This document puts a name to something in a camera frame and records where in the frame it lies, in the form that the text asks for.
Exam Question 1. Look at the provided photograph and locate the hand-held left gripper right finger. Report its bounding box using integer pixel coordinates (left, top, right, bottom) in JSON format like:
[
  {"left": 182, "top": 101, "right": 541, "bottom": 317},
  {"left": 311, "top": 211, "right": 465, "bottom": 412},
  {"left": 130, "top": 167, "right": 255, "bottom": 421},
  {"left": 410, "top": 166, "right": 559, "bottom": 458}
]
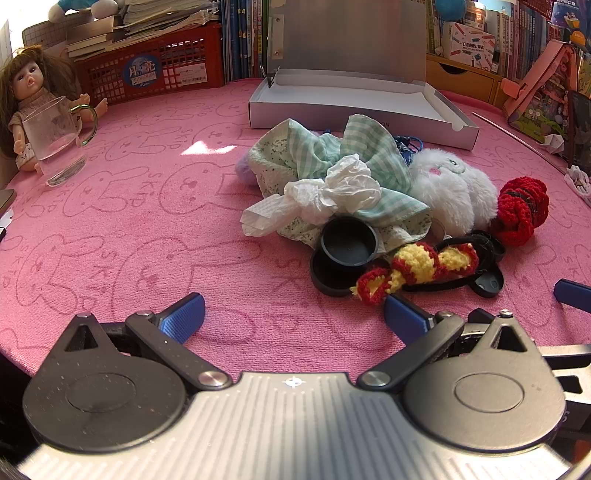
[{"left": 357, "top": 294, "right": 536, "bottom": 392}]

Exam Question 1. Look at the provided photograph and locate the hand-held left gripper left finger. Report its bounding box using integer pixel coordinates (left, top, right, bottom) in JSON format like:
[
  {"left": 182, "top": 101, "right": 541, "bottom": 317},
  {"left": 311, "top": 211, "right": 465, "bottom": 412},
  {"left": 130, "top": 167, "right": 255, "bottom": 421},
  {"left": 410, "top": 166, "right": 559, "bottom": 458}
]
[{"left": 55, "top": 293, "right": 234, "bottom": 392}]

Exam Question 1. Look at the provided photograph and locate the red yellow crochet piece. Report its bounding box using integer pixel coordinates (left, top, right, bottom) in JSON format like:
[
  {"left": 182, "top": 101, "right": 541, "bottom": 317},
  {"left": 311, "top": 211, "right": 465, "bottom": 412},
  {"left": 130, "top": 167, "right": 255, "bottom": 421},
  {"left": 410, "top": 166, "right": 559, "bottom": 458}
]
[{"left": 350, "top": 242, "right": 479, "bottom": 306}]

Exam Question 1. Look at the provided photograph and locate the black round cap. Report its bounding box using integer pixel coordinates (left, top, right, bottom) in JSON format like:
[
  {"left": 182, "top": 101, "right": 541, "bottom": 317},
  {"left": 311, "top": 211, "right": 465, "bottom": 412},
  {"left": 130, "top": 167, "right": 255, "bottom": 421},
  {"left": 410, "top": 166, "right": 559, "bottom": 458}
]
[{"left": 320, "top": 217, "right": 380, "bottom": 267}]

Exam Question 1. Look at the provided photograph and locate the white fluffy plush toy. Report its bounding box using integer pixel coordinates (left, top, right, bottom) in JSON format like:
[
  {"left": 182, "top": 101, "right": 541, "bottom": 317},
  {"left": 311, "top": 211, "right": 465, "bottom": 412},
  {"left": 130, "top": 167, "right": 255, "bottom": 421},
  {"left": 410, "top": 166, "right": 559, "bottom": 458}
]
[{"left": 409, "top": 148, "right": 499, "bottom": 236}]

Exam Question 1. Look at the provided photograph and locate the white tissue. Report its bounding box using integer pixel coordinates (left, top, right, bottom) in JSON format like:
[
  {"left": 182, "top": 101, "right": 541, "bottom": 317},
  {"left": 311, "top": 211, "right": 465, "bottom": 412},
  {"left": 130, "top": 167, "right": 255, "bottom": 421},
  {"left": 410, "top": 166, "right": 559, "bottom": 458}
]
[{"left": 240, "top": 154, "right": 383, "bottom": 237}]

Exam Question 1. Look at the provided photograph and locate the purple plush toy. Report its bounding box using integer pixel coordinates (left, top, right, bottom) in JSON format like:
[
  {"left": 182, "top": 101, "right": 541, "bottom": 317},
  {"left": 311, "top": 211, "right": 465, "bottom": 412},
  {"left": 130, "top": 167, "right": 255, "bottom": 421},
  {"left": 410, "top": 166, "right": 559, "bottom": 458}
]
[{"left": 235, "top": 154, "right": 259, "bottom": 185}]

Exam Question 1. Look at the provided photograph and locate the blue patterned pouch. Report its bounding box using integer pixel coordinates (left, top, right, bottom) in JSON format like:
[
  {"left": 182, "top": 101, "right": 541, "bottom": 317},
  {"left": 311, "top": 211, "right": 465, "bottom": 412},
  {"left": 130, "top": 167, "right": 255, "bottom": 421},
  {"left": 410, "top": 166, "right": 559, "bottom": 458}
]
[{"left": 392, "top": 135, "right": 423, "bottom": 164}]

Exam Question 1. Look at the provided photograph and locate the green checked cloth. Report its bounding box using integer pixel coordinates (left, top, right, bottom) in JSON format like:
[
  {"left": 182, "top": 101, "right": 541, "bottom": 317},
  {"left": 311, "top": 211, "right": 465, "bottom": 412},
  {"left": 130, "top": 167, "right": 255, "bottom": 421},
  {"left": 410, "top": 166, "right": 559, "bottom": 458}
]
[{"left": 247, "top": 114, "right": 432, "bottom": 252}]

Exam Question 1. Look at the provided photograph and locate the grey cardboard box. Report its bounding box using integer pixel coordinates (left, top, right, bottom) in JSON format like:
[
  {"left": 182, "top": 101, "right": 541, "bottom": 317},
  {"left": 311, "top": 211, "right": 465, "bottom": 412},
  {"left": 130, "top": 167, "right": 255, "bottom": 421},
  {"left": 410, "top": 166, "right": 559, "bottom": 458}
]
[{"left": 248, "top": 0, "right": 480, "bottom": 151}]

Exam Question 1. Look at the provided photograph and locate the small black lid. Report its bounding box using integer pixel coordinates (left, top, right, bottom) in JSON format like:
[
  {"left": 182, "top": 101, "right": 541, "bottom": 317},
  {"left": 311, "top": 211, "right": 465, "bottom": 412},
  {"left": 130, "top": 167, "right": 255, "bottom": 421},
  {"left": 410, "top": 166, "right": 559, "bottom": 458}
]
[{"left": 466, "top": 270, "right": 505, "bottom": 298}]

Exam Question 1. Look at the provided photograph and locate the pink rabbit print mat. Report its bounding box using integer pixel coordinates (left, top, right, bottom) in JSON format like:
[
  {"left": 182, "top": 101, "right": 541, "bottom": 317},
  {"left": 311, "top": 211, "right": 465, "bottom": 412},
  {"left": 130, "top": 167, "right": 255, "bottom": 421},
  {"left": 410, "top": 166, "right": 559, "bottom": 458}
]
[{"left": 0, "top": 78, "right": 591, "bottom": 379}]

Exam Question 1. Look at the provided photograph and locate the white pink cloth strip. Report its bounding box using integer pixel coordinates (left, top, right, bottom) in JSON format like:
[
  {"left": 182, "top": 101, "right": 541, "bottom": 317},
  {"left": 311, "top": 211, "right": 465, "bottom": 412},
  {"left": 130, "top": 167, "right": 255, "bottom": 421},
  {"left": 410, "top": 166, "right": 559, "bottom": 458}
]
[{"left": 564, "top": 165, "right": 591, "bottom": 199}]

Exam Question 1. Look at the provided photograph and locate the thin metal rod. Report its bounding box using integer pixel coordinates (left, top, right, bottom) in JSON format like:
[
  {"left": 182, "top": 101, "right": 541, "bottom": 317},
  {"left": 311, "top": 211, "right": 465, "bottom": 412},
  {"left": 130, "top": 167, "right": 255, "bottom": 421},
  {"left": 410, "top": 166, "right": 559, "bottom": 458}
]
[{"left": 472, "top": 111, "right": 566, "bottom": 174}]

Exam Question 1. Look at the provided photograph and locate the pink house toy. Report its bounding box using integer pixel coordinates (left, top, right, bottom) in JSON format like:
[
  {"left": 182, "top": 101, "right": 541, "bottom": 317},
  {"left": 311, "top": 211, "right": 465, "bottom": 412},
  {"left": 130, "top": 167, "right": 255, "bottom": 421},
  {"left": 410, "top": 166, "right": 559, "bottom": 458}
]
[{"left": 502, "top": 39, "right": 583, "bottom": 147}]

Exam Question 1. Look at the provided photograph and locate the clear glass mug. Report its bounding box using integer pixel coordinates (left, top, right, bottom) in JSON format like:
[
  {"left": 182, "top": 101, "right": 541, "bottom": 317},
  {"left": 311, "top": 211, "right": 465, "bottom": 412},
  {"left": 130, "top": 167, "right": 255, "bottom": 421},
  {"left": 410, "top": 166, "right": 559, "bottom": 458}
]
[{"left": 22, "top": 95, "right": 99, "bottom": 188}]

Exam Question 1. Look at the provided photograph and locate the wooden drawer unit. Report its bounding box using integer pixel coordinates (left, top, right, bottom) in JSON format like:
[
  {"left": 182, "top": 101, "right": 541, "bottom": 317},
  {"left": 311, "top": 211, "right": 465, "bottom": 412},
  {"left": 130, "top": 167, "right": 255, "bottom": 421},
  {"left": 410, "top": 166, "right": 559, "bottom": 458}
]
[{"left": 425, "top": 54, "right": 509, "bottom": 106}]

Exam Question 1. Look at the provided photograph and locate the large red plastic basket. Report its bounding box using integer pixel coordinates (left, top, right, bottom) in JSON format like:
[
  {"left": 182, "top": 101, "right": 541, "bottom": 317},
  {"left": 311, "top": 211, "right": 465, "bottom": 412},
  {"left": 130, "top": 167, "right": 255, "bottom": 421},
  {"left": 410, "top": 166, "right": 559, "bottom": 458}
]
[{"left": 74, "top": 22, "right": 225, "bottom": 107}]

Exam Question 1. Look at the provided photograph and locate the white stationery box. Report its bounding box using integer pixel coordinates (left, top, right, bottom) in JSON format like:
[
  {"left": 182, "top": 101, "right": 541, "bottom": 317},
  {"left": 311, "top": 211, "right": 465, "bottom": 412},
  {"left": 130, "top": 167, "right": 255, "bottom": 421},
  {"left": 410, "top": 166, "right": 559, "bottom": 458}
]
[{"left": 441, "top": 21, "right": 498, "bottom": 72}]

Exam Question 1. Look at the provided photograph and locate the row of shelf books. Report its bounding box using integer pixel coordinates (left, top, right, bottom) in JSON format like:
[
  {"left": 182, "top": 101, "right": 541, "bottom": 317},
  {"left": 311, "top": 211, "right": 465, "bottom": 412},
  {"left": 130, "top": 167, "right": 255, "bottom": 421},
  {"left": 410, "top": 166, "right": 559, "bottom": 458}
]
[{"left": 425, "top": 0, "right": 591, "bottom": 81}]

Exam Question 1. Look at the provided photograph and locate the blue printed carton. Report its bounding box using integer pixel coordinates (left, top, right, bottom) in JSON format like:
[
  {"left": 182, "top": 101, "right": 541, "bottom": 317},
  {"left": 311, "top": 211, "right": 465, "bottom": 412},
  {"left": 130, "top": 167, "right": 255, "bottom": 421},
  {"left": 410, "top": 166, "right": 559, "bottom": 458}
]
[{"left": 549, "top": 0, "right": 591, "bottom": 29}]

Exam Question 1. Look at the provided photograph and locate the brown-haired doll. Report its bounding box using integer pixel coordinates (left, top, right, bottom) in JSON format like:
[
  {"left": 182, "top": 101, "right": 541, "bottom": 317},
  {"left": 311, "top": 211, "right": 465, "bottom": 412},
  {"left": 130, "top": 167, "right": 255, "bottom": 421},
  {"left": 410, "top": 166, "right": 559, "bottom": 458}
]
[{"left": 0, "top": 45, "right": 108, "bottom": 172}]

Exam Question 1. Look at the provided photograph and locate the row of blue books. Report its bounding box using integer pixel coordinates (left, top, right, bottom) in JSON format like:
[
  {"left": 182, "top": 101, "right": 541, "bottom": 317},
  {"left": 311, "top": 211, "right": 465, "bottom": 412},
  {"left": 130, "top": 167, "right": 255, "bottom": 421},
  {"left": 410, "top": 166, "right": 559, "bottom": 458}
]
[{"left": 221, "top": 0, "right": 271, "bottom": 84}]

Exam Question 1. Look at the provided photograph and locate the stack of lying books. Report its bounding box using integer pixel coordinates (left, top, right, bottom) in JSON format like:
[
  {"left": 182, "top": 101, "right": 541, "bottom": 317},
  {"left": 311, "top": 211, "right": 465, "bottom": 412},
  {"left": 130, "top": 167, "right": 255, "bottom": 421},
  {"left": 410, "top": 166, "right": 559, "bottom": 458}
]
[{"left": 65, "top": 0, "right": 222, "bottom": 61}]

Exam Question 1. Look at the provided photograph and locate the blue white penguin plush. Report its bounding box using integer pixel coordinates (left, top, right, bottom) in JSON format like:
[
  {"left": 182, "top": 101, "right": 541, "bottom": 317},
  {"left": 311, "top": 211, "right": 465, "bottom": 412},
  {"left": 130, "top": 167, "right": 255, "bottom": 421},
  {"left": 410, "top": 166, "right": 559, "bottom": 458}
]
[{"left": 434, "top": 0, "right": 468, "bottom": 21}]

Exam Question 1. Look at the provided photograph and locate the white grid board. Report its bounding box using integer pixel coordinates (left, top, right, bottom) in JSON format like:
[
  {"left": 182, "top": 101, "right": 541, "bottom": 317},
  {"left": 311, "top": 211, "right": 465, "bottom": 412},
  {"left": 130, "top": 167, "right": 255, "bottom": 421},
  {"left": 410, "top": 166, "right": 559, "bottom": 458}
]
[{"left": 21, "top": 14, "right": 77, "bottom": 58}]

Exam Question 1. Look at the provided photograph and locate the blue white cat plush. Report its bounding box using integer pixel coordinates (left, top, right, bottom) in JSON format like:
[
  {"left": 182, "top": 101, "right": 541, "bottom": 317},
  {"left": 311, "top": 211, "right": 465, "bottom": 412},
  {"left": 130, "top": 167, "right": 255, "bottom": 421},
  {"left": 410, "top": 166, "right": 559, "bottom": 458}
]
[{"left": 48, "top": 0, "right": 118, "bottom": 23}]

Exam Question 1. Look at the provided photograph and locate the black ring cap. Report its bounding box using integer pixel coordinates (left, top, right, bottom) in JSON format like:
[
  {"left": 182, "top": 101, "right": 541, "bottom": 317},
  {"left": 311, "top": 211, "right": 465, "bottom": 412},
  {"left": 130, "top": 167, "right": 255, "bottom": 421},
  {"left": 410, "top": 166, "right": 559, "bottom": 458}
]
[{"left": 471, "top": 231, "right": 506, "bottom": 264}]

